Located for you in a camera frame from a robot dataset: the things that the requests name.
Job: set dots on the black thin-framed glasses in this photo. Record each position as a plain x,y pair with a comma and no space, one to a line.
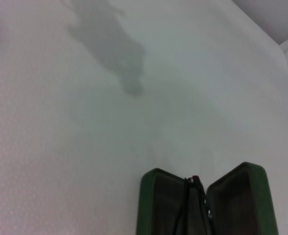
195,186

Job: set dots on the green glasses case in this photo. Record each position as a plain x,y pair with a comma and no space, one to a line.
239,195

